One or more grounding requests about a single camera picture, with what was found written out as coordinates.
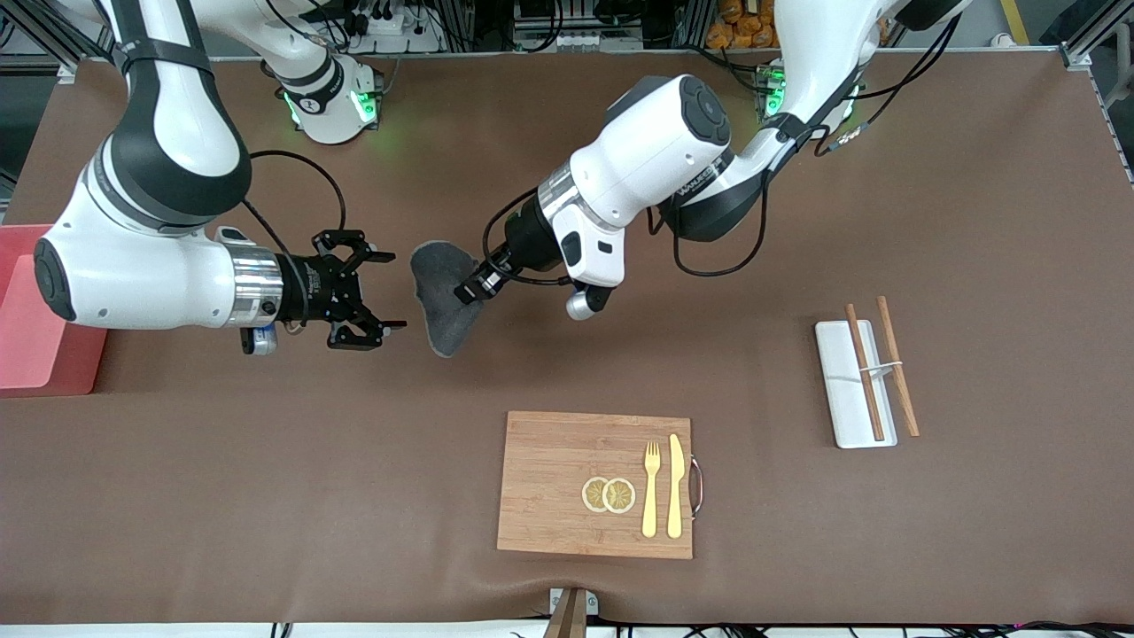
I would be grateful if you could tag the white terminal block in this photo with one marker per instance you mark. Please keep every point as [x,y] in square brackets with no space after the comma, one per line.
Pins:
[580,42]

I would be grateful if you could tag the wooden cutting board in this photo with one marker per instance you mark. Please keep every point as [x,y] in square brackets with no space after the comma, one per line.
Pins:
[549,478]

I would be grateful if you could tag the thin white band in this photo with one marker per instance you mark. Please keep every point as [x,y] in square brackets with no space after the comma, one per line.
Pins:
[886,368]

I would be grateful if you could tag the white rectangular tray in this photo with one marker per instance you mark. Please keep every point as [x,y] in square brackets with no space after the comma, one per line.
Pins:
[837,381]

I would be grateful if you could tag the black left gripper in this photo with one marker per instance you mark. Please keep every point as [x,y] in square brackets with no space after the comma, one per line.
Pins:
[528,240]

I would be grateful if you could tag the yellow knife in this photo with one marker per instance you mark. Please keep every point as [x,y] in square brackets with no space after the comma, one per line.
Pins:
[675,487]

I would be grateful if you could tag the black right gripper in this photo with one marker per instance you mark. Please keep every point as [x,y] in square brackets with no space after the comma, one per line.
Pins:
[310,289]

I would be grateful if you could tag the orange snack pile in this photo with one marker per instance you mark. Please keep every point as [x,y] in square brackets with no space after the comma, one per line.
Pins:
[740,31]

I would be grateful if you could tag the dark grey cloth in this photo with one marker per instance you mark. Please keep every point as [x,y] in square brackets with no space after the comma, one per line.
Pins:
[438,292]

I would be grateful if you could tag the black electronics box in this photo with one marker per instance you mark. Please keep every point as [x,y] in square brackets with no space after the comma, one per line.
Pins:
[540,13]

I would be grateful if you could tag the white power strip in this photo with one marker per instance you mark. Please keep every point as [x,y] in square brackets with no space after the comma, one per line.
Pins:
[407,40]

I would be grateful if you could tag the aluminium frame post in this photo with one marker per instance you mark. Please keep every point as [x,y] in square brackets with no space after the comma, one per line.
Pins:
[1076,58]
[69,71]

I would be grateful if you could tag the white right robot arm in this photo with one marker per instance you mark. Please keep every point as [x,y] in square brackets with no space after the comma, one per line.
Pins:
[159,133]

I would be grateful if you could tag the brown wooden bar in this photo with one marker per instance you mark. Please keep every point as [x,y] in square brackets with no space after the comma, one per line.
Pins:
[567,620]

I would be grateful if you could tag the yellow fork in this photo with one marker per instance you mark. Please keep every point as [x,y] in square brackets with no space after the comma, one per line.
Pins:
[651,496]

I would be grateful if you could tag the lemon slice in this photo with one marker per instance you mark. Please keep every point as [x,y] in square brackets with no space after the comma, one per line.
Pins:
[592,494]
[621,495]

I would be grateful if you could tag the pink plastic box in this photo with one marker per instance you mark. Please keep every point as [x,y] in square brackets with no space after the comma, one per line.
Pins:
[35,354]

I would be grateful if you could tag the aluminium table edge bracket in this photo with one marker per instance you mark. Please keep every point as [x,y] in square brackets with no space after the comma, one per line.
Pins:
[592,602]

